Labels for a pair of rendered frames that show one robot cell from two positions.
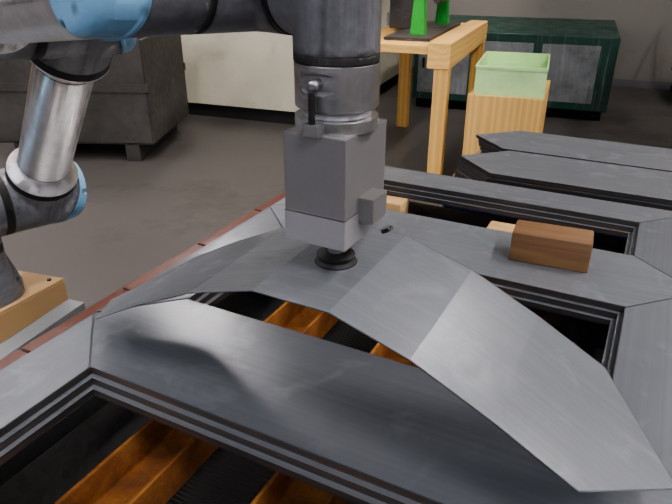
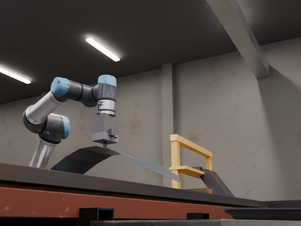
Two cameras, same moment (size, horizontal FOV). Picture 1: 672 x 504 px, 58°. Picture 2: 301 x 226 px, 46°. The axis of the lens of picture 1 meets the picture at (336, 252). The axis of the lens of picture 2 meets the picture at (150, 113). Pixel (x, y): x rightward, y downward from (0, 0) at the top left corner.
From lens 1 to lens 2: 1.00 m
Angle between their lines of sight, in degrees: 44
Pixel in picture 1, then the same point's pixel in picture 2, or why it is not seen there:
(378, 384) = not seen: hidden behind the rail
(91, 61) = (55, 136)
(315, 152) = (98, 117)
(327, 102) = (101, 106)
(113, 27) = (61, 91)
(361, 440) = not seen: hidden behind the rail
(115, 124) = not seen: outside the picture
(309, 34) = (99, 94)
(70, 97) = (46, 149)
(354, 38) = (108, 94)
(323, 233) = (99, 136)
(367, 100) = (111, 107)
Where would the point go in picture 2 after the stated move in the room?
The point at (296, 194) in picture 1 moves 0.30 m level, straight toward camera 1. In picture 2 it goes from (94, 128) to (73, 103)
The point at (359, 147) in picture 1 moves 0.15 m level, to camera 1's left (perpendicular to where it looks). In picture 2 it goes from (109, 117) to (71, 118)
